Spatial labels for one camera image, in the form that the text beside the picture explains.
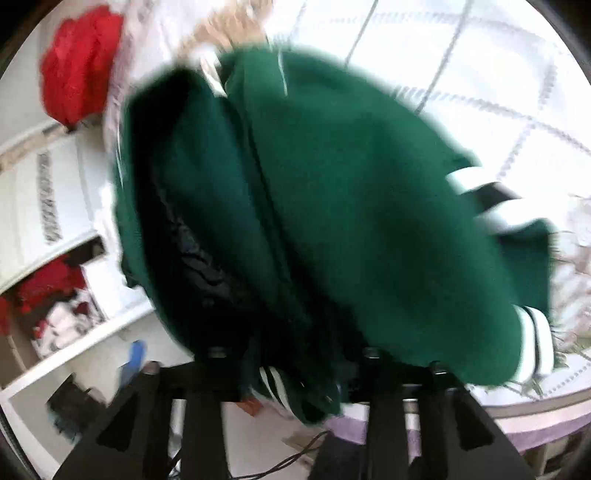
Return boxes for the black cable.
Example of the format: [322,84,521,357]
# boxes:
[168,430,333,478]

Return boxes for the red folded blanket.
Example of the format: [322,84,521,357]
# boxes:
[39,8,125,129]

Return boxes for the green and cream varsity jacket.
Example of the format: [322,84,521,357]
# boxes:
[112,45,557,425]

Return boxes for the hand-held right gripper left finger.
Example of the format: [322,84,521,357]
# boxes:
[53,347,242,480]

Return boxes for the blue object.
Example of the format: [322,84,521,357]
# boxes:
[119,340,149,386]

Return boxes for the white wardrobe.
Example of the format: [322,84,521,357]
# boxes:
[0,108,160,402]

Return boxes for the dark cloth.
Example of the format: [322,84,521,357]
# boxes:
[46,376,100,441]

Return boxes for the red and white clothes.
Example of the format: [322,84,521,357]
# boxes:
[0,258,105,358]

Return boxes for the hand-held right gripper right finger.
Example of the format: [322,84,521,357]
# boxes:
[345,347,526,480]

